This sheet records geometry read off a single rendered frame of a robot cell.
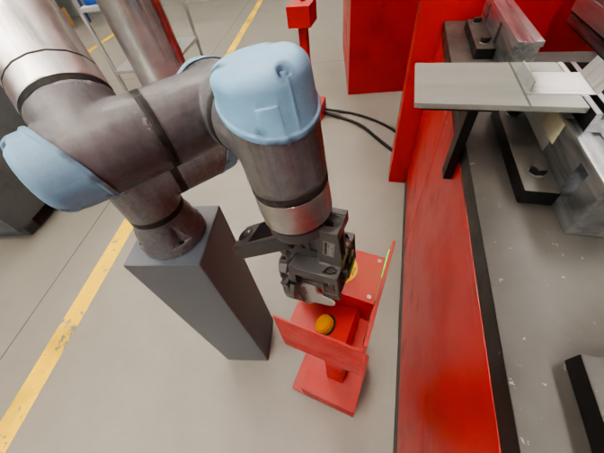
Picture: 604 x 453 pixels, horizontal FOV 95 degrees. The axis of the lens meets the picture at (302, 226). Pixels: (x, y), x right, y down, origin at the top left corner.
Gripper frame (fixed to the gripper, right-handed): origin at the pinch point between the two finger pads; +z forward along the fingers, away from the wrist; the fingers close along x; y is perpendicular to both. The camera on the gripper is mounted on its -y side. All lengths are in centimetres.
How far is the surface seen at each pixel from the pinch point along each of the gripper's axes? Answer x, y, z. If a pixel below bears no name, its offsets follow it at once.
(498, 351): -0.1, 26.4, -0.4
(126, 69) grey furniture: 179, -278, 27
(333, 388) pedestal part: -1, -3, 72
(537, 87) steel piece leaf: 44, 28, -14
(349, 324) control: 0.7, 6.0, 9.6
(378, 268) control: 12.2, 8.6, 6.6
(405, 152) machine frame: 129, -2, 60
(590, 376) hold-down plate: -1.1, 33.7, -3.8
